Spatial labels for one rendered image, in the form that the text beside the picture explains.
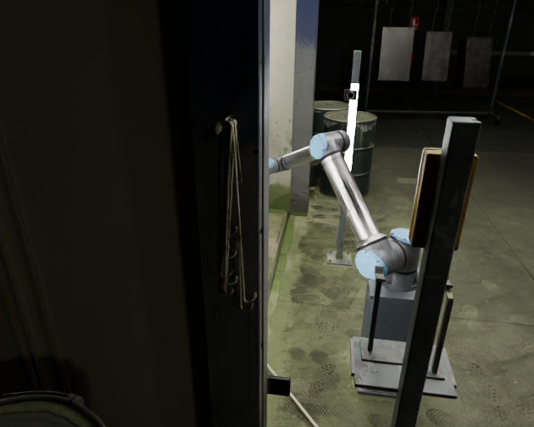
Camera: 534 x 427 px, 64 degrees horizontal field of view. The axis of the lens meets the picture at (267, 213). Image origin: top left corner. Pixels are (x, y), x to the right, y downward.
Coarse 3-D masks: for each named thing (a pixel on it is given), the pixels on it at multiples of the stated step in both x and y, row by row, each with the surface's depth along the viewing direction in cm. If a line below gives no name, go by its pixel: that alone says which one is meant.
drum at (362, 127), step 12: (324, 120) 459; (336, 120) 438; (372, 120) 437; (324, 132) 461; (360, 132) 438; (372, 132) 448; (360, 144) 444; (372, 144) 457; (360, 156) 450; (360, 168) 456; (324, 180) 476; (360, 180) 463; (324, 192) 481
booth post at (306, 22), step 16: (304, 0) 351; (304, 16) 356; (304, 32) 361; (304, 48) 367; (304, 64) 372; (304, 80) 378; (304, 96) 383; (304, 112) 389; (304, 128) 395; (304, 144) 402; (304, 176) 415; (304, 192) 422; (304, 208) 429
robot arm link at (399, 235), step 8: (392, 232) 202; (400, 232) 203; (408, 232) 204; (392, 240) 199; (400, 240) 197; (408, 240) 196; (408, 248) 197; (416, 248) 198; (408, 256) 196; (416, 256) 201; (408, 264) 200; (416, 264) 204
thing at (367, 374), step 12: (360, 360) 144; (444, 360) 144; (360, 372) 139; (372, 372) 139; (384, 372) 139; (396, 372) 139; (444, 372) 139; (360, 384) 134; (372, 384) 134; (384, 384) 134; (396, 384) 134; (432, 384) 134; (444, 384) 134; (444, 396) 131; (456, 396) 130
